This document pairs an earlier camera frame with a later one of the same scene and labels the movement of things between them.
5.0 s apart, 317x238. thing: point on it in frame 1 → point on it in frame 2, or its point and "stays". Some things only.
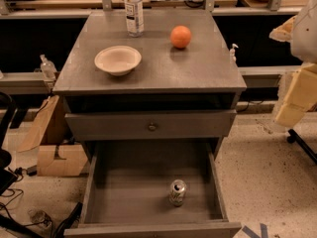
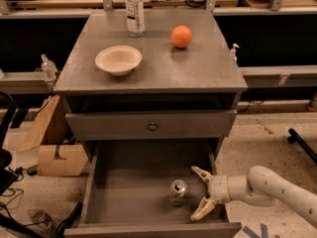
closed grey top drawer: (145, 125) stays
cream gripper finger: (300, 97) → (218, 189)
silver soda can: (178, 188) stays
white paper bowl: (118, 59) stays
